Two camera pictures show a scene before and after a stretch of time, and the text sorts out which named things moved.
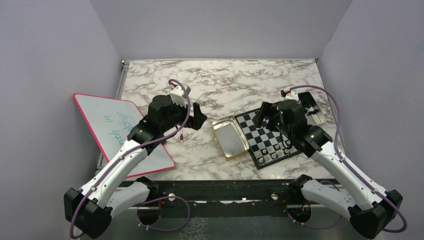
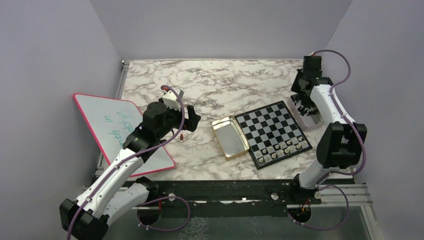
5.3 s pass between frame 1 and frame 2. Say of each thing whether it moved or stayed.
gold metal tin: stayed
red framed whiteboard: stayed
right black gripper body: moved
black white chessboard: stayed
